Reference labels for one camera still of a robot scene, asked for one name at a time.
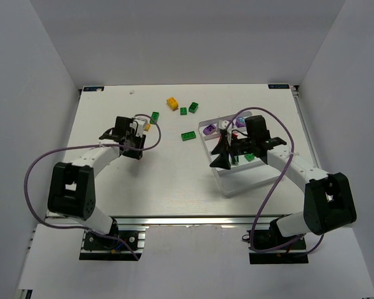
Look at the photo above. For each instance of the small green lego square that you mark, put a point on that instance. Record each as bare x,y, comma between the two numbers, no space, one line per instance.
183,111

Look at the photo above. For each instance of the yellow long lego brick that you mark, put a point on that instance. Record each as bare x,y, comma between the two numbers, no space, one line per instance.
147,127

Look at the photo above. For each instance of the green rounded lego piece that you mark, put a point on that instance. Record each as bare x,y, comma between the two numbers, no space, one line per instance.
235,160

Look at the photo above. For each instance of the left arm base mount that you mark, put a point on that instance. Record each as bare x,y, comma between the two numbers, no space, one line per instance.
95,248

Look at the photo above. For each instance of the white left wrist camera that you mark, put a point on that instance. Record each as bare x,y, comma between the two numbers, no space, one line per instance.
138,126

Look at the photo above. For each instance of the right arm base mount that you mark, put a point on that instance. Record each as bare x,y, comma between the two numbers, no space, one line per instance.
269,247

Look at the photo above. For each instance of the blue label corner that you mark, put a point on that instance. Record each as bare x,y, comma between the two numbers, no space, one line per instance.
93,89
278,86

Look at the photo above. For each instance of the blue label left corner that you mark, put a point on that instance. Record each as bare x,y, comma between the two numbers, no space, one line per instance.
93,89

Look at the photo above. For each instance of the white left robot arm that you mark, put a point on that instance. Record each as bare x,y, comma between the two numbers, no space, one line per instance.
72,188

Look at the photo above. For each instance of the green lego brick top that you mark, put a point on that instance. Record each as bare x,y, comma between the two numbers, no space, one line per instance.
193,107

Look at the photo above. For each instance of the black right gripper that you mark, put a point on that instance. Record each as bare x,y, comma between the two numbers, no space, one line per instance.
232,147

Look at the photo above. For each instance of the green lego plate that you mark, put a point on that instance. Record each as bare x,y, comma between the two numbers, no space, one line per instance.
188,136

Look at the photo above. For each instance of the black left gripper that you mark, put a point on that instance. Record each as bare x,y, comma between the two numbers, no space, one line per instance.
136,149

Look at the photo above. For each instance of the purple flower lego piece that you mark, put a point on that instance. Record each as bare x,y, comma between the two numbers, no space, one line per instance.
240,122

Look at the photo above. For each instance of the yellow tall lego brick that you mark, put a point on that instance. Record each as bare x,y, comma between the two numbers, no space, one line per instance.
172,103

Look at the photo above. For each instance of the green long lego brick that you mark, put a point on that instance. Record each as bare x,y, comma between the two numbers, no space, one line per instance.
154,117

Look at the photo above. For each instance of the blue label right corner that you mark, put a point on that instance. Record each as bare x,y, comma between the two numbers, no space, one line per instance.
278,86

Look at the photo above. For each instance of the purple lego brick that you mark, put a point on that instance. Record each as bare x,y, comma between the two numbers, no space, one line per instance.
209,130

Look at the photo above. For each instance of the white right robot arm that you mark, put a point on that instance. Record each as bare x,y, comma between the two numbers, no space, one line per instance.
328,200

